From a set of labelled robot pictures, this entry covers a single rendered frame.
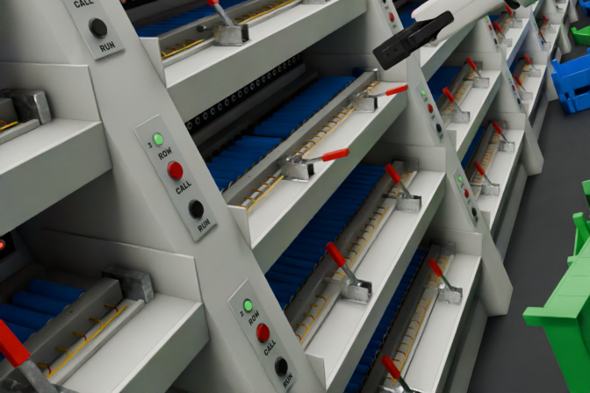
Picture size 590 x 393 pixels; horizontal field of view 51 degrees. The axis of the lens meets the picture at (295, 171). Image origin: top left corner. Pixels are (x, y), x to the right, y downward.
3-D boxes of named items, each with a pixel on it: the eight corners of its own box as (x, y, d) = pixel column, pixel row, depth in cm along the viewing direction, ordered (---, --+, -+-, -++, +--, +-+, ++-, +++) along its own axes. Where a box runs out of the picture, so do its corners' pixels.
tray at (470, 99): (500, 85, 177) (502, 37, 172) (456, 173, 128) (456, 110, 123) (429, 82, 186) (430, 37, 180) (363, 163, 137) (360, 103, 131)
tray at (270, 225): (407, 105, 117) (406, 55, 113) (255, 285, 68) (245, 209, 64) (310, 99, 125) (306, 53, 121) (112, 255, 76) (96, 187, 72)
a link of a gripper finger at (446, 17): (469, -4, 73) (441, 13, 78) (425, 27, 70) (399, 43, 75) (474, 4, 73) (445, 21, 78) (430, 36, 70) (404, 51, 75)
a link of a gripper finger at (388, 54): (415, 21, 76) (372, 49, 80) (408, 26, 74) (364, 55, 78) (429, 43, 77) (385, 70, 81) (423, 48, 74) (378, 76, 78)
